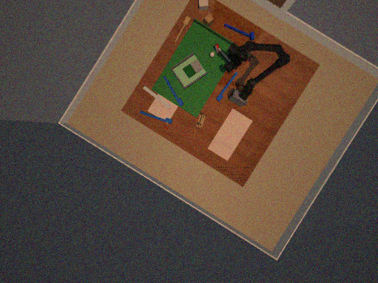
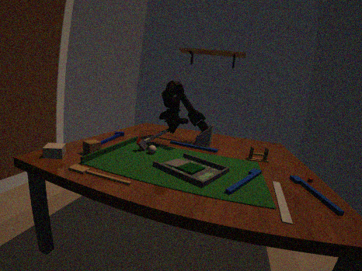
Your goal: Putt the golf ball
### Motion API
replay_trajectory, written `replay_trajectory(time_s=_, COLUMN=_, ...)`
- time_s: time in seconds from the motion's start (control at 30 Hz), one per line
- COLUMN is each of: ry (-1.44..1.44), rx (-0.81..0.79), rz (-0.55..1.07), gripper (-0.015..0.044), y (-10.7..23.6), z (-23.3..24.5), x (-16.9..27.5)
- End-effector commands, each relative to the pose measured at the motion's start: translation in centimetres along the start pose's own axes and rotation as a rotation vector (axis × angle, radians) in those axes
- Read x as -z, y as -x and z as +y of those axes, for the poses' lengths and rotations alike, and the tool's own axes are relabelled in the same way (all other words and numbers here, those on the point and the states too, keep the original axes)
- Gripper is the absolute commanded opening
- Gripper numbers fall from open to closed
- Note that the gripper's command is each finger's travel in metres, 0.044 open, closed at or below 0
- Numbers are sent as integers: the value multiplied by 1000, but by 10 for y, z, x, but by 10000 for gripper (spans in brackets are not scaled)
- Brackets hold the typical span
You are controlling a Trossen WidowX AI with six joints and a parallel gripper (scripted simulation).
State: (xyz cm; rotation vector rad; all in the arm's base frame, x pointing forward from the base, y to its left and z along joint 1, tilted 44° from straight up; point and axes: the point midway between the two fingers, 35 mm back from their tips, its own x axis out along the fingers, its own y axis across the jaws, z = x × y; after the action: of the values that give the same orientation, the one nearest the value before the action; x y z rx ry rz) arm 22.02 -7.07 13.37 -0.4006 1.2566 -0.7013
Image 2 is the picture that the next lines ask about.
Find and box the green flat mat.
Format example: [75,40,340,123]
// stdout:
[79,141,276,210]

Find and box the beige flat strip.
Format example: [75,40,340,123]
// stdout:
[273,181,293,224]

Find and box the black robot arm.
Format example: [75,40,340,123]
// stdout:
[160,81,209,133]

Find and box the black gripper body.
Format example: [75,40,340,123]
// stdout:
[159,107,189,124]

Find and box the white golf ball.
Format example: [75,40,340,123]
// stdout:
[148,145,156,154]

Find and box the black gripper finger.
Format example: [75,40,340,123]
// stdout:
[166,121,174,128]
[172,122,180,134]

